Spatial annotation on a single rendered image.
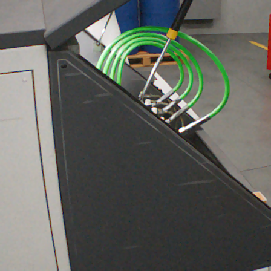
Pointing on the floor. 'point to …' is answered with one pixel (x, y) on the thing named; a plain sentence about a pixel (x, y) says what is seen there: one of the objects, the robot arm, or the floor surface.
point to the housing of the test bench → (28, 146)
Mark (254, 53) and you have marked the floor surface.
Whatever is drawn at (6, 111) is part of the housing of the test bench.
